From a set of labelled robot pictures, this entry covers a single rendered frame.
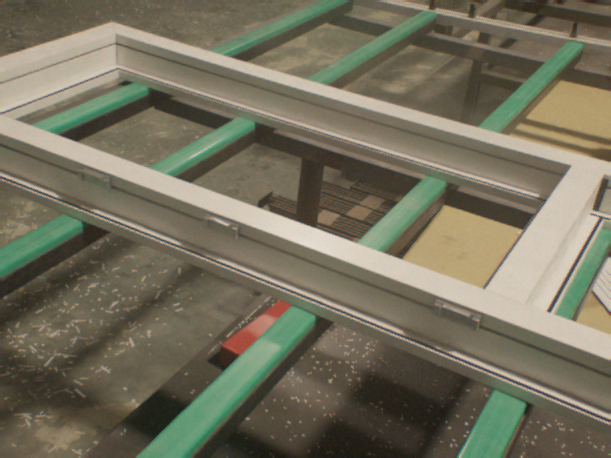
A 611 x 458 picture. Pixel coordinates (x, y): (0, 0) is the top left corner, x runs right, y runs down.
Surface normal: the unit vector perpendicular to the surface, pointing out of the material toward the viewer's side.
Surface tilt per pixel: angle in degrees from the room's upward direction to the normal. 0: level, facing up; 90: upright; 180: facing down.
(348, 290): 90
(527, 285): 0
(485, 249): 0
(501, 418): 0
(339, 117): 90
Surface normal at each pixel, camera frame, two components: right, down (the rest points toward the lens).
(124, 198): -0.49, 0.40
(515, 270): 0.09, -0.86
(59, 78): 0.87, 0.32
